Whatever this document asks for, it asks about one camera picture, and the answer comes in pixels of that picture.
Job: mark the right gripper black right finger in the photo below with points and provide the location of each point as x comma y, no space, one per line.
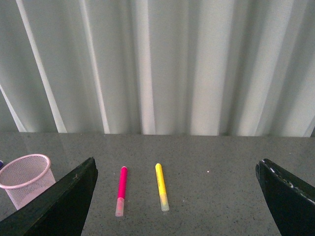
290,200

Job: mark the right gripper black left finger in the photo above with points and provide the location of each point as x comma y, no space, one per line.
61,210

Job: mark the pink highlighter pen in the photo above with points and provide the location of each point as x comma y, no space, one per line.
119,212

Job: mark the pink mesh cup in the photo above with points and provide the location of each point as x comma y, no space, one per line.
26,177

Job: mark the yellow highlighter pen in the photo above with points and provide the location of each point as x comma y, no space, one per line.
161,188

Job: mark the white pleated curtain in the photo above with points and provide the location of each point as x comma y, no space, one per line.
195,67

